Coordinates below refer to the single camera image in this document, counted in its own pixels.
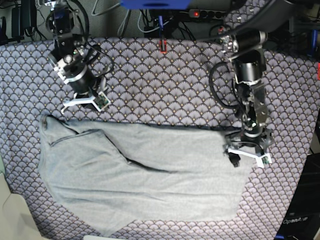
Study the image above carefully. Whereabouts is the light grey T-shirt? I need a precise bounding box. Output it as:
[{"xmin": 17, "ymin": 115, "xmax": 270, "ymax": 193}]
[{"xmin": 38, "ymin": 116, "xmax": 254, "ymax": 236}]

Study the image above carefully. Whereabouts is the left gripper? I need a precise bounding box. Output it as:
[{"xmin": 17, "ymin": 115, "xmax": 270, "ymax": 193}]
[{"xmin": 224, "ymin": 128, "xmax": 273, "ymax": 168}]

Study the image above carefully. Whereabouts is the black power strip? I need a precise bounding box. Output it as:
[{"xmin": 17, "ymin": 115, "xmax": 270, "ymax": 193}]
[{"xmin": 188, "ymin": 9, "xmax": 228, "ymax": 22}]

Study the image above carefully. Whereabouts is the beige chair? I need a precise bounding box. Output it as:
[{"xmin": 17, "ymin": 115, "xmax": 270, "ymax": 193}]
[{"xmin": 0, "ymin": 173, "xmax": 43, "ymax": 240}]

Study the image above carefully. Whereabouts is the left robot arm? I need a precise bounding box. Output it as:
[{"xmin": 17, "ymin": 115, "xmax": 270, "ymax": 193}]
[{"xmin": 209, "ymin": 0, "xmax": 298, "ymax": 168}]

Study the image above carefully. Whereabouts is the blue post right edge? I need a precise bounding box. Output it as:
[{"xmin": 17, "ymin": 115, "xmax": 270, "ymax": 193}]
[{"xmin": 307, "ymin": 29, "xmax": 318, "ymax": 57}]

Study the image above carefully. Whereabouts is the black OpenArm box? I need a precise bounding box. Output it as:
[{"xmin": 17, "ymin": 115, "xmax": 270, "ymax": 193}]
[{"xmin": 274, "ymin": 153, "xmax": 320, "ymax": 240}]

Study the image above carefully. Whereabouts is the blue camera mount bracket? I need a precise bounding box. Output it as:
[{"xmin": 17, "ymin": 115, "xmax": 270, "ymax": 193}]
[{"xmin": 121, "ymin": 0, "xmax": 191, "ymax": 10}]

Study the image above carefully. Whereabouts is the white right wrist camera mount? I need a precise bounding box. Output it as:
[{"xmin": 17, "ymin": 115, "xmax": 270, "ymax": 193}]
[{"xmin": 60, "ymin": 91, "xmax": 111, "ymax": 114}]

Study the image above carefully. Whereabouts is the patterned blue fan tablecloth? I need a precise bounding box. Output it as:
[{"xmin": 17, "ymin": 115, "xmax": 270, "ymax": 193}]
[{"xmin": 0, "ymin": 37, "xmax": 320, "ymax": 240}]

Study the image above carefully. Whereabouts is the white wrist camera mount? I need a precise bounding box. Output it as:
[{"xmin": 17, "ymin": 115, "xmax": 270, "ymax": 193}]
[
  {"xmin": 60, "ymin": 91, "xmax": 111, "ymax": 114},
  {"xmin": 227, "ymin": 148, "xmax": 273, "ymax": 169}
]

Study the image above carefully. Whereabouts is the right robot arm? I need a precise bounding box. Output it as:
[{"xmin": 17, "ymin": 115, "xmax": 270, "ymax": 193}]
[{"xmin": 40, "ymin": 0, "xmax": 114, "ymax": 103}]

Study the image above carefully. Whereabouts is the red table clamp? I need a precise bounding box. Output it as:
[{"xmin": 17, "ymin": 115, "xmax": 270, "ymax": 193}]
[{"xmin": 159, "ymin": 39, "xmax": 167, "ymax": 54}]

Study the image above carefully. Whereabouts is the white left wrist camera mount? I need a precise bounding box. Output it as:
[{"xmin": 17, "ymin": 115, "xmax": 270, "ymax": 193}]
[{"xmin": 227, "ymin": 148, "xmax": 273, "ymax": 169}]

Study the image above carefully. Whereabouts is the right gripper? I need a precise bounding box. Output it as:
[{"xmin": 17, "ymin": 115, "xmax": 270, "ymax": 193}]
[{"xmin": 48, "ymin": 53, "xmax": 108, "ymax": 98}]

